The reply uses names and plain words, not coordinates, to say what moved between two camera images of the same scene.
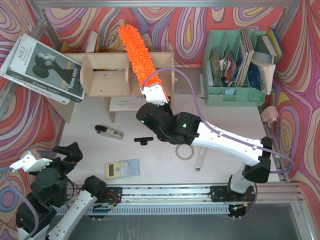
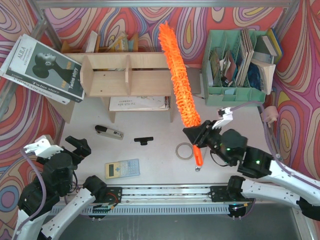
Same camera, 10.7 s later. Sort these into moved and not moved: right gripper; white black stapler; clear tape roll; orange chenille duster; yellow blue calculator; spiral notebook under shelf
Moved: right gripper; orange chenille duster
Not moved: yellow blue calculator; spiral notebook under shelf; white black stapler; clear tape roll
